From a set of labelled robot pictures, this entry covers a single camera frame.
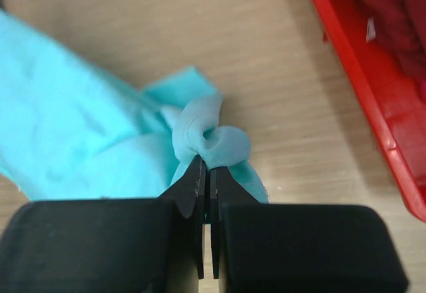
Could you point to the turquoise t shirt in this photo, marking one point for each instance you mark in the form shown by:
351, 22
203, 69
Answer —
72, 130

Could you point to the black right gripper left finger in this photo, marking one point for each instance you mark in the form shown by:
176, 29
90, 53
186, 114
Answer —
109, 245

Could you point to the dark red t shirt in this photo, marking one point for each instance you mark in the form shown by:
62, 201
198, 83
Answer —
400, 27

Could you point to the red plastic bin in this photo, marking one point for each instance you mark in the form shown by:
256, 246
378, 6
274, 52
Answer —
388, 98

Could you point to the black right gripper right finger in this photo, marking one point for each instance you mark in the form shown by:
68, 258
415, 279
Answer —
298, 247

